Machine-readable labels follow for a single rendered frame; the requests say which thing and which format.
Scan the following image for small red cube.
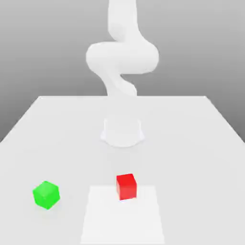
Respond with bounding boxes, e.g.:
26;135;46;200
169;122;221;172
116;173;138;201

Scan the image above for small green cube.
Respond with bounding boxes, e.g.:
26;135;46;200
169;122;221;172
32;180;61;211

